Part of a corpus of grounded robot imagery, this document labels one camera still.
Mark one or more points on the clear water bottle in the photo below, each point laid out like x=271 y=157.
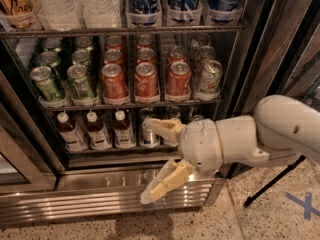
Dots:
x=100 y=14
x=61 y=15

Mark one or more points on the stainless steel fridge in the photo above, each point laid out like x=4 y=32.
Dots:
x=40 y=179

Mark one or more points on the black tripod leg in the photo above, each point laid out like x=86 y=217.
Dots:
x=288 y=169

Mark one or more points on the silver can middle right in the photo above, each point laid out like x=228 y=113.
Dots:
x=202 y=54

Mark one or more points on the tea bottle middle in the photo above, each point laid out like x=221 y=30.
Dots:
x=97 y=131

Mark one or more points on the red can middle centre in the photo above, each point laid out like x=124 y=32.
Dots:
x=146 y=55

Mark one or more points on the tea bottle left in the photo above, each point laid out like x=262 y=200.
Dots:
x=71 y=132

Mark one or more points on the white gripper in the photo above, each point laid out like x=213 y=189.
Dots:
x=199 y=144

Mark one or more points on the silver can bottom left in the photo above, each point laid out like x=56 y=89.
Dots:
x=147 y=137

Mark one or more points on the white green 7up can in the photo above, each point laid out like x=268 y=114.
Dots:
x=210 y=78

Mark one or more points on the red can back centre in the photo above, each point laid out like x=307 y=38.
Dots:
x=145 y=41

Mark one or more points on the silver can bottom middle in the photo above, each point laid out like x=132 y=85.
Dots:
x=170 y=143

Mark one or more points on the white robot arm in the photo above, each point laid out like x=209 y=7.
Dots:
x=280 y=130

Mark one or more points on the open glass fridge door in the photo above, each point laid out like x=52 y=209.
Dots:
x=267 y=52

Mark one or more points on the silver can back right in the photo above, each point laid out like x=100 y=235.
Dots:
x=199 y=40

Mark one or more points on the green can front left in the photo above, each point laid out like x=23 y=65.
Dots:
x=47 y=83

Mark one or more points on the tea bottle right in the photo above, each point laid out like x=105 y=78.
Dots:
x=124 y=135

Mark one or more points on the red can middle left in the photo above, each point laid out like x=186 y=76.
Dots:
x=113 y=56

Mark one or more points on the red can back left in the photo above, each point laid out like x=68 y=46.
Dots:
x=114 y=42

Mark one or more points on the green can middle left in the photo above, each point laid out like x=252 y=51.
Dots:
x=50 y=59

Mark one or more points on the tea bottle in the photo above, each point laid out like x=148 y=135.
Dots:
x=71 y=132
x=124 y=135
x=97 y=131

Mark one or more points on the clear water bottle right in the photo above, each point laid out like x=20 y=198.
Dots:
x=100 y=14

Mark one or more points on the red can behind right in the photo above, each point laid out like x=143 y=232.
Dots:
x=177 y=53

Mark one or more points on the clear water bottle left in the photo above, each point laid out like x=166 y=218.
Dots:
x=61 y=15

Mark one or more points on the yellow la croix can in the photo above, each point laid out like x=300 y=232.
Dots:
x=18 y=13

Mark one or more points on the red coke can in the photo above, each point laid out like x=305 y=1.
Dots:
x=114 y=82
x=178 y=78
x=146 y=80

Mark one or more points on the green can back left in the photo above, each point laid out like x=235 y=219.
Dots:
x=53 y=44

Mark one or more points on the blue tape cross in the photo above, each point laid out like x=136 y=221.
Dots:
x=306 y=204

